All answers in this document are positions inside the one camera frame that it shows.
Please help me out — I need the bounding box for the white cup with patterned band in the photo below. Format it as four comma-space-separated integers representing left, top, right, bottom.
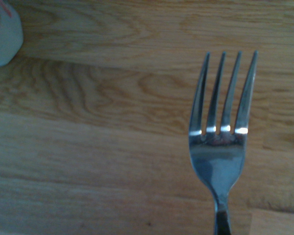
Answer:
0, 0, 24, 69

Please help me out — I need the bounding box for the metal fork with white handle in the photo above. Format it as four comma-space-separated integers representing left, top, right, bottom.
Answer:
188, 50, 259, 235

